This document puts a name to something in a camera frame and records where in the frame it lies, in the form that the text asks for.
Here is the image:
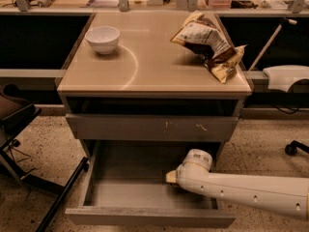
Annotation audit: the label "brown white chip bag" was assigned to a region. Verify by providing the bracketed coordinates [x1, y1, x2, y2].
[170, 11, 245, 84]

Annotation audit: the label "dark items on shelf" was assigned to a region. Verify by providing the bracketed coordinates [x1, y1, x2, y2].
[231, 0, 257, 9]

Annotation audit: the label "open grey bottom drawer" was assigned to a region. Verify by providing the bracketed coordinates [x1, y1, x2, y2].
[66, 141, 236, 228]

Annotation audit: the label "white stick with black tip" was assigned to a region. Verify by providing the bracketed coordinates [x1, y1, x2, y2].
[249, 17, 297, 71]

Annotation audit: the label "white ceramic bowl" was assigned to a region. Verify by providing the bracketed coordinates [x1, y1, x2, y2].
[85, 26, 120, 54]

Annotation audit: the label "black chair base right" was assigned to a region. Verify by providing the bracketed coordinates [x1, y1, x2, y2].
[285, 140, 309, 156]

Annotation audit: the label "closed grey upper drawer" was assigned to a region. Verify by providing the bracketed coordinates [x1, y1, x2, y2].
[66, 114, 239, 142]

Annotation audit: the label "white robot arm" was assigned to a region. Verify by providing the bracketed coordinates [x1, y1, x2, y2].
[166, 149, 309, 220]

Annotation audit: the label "dark office chair left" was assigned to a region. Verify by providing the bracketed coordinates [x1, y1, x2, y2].
[0, 83, 90, 232]

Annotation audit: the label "grey drawer cabinet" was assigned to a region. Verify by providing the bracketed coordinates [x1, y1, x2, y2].
[58, 11, 251, 157]

